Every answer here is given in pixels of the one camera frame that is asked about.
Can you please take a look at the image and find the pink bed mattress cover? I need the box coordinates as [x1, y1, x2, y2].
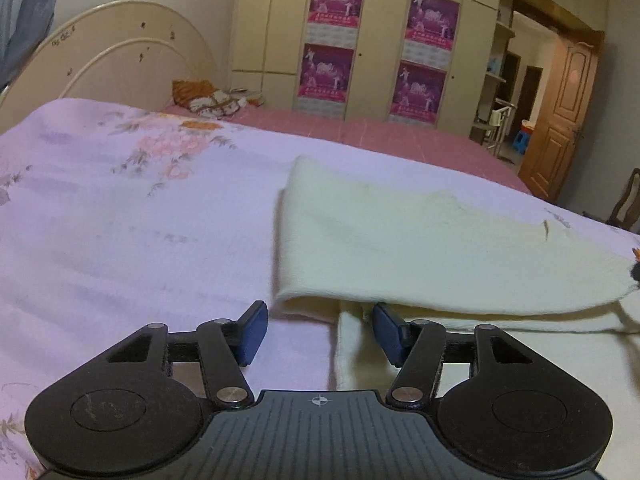
[165, 102, 533, 193]

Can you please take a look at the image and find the orange pillow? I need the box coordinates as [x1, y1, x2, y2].
[172, 80, 216, 108]

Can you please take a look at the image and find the cream white small garment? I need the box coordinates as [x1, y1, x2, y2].
[270, 155, 640, 411]

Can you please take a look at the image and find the brown wooden door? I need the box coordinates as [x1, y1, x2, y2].
[517, 30, 606, 206]

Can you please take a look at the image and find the blue plastic stool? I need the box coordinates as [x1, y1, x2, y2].
[510, 120, 536, 156]

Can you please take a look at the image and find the magenta wall poster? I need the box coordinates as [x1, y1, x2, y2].
[402, 0, 461, 72]
[387, 60, 447, 128]
[307, 0, 366, 46]
[296, 44, 355, 121]

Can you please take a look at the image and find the cream wardrobe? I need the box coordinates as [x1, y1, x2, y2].
[229, 0, 516, 141]

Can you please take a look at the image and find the lilac floral bed sheet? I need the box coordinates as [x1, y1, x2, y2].
[0, 99, 640, 480]

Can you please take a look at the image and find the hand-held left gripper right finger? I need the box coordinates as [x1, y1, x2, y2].
[371, 302, 538, 407]

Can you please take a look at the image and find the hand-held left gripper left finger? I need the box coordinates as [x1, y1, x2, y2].
[100, 301, 269, 407]

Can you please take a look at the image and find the grey curtain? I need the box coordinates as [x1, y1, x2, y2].
[0, 0, 61, 91]

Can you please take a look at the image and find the dark wooden chair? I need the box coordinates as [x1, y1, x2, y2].
[582, 167, 640, 236]

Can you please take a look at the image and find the cream curved bed headboard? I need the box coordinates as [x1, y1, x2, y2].
[0, 0, 218, 136]

